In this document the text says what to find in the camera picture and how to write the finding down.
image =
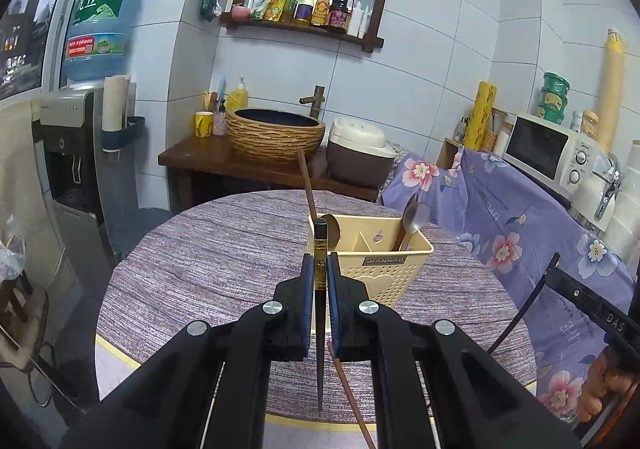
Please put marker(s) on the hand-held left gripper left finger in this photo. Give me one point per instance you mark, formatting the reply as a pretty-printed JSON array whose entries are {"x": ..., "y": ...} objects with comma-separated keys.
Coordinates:
[{"x": 307, "y": 289}]

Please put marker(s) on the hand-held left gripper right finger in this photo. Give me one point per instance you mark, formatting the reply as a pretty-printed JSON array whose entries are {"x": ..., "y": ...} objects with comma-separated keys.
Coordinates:
[{"x": 332, "y": 289}]

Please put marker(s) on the cream plastic utensil holder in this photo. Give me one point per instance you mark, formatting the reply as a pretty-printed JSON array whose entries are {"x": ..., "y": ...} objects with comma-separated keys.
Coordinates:
[{"x": 380, "y": 274}]

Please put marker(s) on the dark chopstick with gold band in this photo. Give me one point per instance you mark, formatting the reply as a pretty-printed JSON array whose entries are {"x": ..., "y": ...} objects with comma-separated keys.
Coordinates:
[{"x": 320, "y": 239}]

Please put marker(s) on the round steel spoon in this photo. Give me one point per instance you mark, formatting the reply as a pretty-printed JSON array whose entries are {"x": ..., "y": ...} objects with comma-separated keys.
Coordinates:
[{"x": 333, "y": 231}]

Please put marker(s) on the brown wooden chopstick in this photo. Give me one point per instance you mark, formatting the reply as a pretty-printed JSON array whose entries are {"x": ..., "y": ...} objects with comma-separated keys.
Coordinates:
[
  {"x": 352, "y": 404},
  {"x": 307, "y": 189}
]

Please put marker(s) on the small metal spoon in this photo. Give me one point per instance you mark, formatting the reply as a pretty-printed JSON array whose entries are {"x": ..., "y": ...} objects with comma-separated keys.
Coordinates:
[{"x": 421, "y": 219}]

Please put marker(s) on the person's right hand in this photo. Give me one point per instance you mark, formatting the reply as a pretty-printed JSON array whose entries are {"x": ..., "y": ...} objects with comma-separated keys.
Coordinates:
[{"x": 607, "y": 374}]

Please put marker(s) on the white and brown rice cooker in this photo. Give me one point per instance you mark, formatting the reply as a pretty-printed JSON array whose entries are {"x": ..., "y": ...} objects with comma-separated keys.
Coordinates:
[{"x": 360, "y": 154}]

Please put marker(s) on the purple floral cloth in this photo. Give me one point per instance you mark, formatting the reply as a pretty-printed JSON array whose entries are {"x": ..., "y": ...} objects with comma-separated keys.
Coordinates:
[{"x": 500, "y": 214}]

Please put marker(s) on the woven wash basin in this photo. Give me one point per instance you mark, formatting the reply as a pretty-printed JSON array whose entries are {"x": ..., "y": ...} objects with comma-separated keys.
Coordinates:
[{"x": 275, "y": 139}]

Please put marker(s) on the dark wooden counter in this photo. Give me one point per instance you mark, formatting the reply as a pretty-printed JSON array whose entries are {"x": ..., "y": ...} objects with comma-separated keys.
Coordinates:
[{"x": 210, "y": 159}]

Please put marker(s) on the white microwave oven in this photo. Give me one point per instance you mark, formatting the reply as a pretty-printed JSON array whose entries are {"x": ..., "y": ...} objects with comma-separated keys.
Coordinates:
[{"x": 540, "y": 149}]

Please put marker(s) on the round blue stool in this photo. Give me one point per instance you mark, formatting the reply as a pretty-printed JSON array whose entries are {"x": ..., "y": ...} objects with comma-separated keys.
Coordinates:
[{"x": 140, "y": 234}]

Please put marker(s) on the small wooden box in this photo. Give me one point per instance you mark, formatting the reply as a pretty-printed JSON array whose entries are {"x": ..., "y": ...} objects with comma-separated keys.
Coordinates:
[{"x": 447, "y": 154}]

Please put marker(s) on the patterned toothbrush cup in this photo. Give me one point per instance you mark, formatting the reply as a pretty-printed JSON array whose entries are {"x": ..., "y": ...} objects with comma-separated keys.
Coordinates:
[{"x": 219, "y": 124}]

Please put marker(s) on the bronze faucet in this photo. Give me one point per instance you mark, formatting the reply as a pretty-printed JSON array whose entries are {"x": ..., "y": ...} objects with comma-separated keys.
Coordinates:
[{"x": 317, "y": 101}]

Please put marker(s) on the yellow cup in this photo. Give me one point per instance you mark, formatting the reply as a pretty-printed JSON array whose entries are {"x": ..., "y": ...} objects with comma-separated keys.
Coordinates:
[{"x": 203, "y": 125}]

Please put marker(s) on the yellow soap bottle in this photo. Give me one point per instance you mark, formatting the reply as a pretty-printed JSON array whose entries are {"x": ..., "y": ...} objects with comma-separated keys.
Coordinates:
[{"x": 237, "y": 99}]

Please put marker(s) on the stack of green tubs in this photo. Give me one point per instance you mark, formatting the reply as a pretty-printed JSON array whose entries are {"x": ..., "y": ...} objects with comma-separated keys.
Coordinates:
[{"x": 554, "y": 99}]

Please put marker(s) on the tall cream cup stack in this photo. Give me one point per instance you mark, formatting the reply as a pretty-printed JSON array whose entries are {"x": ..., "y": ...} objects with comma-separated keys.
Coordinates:
[{"x": 611, "y": 89}]

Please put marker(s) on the yellow patterned roll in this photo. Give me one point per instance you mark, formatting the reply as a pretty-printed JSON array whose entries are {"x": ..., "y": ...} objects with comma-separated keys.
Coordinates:
[{"x": 480, "y": 114}]

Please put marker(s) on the dark blue cup holder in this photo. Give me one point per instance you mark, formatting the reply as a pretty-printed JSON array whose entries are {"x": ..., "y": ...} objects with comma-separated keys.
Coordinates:
[{"x": 125, "y": 134}]

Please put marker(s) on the white squeeze bottle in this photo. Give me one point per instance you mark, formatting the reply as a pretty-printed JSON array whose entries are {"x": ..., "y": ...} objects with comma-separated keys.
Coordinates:
[{"x": 357, "y": 21}]

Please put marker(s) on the cream paper cup stack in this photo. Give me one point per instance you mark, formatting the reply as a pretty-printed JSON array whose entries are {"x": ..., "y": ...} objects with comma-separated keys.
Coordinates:
[{"x": 116, "y": 99}]

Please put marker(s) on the dark soy sauce bottle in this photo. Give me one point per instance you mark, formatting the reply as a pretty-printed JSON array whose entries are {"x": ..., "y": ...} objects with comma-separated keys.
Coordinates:
[{"x": 340, "y": 11}]

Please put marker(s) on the grey water dispenser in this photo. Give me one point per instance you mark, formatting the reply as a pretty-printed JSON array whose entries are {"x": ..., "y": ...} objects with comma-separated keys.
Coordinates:
[{"x": 65, "y": 149}]

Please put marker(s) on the amber sauce bottle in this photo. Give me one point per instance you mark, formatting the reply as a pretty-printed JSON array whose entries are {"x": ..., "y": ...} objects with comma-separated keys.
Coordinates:
[{"x": 321, "y": 9}]

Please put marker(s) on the clear oil bottle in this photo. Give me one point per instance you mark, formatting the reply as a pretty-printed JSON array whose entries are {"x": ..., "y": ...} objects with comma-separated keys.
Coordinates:
[{"x": 305, "y": 6}]

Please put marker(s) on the yellow seasoning packet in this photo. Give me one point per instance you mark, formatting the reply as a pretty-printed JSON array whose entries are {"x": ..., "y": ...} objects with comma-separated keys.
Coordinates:
[{"x": 275, "y": 6}]

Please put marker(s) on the pink bowl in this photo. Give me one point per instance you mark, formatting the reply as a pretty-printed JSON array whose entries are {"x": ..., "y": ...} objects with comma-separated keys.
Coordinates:
[{"x": 240, "y": 12}]

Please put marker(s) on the green-label bottle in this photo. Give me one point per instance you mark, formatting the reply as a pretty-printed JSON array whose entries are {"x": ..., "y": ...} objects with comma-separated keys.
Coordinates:
[{"x": 290, "y": 4}]

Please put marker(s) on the clear plastic bag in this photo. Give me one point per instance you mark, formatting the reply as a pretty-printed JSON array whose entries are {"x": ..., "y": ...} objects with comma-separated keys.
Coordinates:
[{"x": 11, "y": 249}]

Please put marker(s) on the blue water jug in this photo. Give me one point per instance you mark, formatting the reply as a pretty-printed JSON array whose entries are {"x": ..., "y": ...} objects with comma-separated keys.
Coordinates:
[{"x": 100, "y": 29}]

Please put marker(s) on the white framed window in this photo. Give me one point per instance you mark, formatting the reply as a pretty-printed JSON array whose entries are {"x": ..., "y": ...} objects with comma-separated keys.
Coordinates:
[{"x": 30, "y": 29}]

